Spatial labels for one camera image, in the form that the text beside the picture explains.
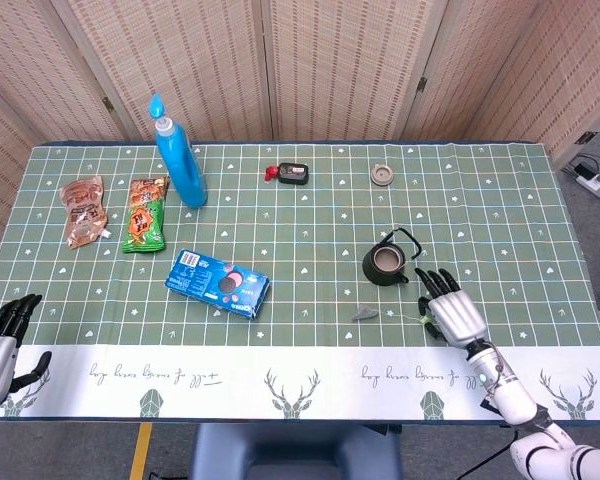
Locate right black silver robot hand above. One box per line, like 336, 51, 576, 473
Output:
413, 267, 489, 350

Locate black floor cable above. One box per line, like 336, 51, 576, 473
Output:
561, 152, 600, 177

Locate black cast iron teapot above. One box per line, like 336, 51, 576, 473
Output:
362, 227, 424, 286

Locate grey round teapot lid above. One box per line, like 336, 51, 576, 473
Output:
369, 162, 395, 188

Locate green snack packet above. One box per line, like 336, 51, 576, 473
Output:
121, 174, 170, 254

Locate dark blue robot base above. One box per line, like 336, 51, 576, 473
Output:
189, 422, 404, 480

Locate blue cookie box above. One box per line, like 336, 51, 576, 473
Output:
164, 248, 271, 320

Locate blue detergent bottle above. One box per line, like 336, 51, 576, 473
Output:
148, 92, 209, 210

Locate green grid tablecloth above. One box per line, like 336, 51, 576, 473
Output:
0, 142, 600, 422

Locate woven folding screen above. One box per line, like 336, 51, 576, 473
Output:
0, 0, 600, 271

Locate brown spout pouch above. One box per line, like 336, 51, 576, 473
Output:
59, 174, 112, 250

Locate black and red small device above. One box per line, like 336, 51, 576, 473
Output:
263, 162, 310, 186

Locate grey tea bag with string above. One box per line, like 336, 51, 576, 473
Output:
351, 303, 429, 326

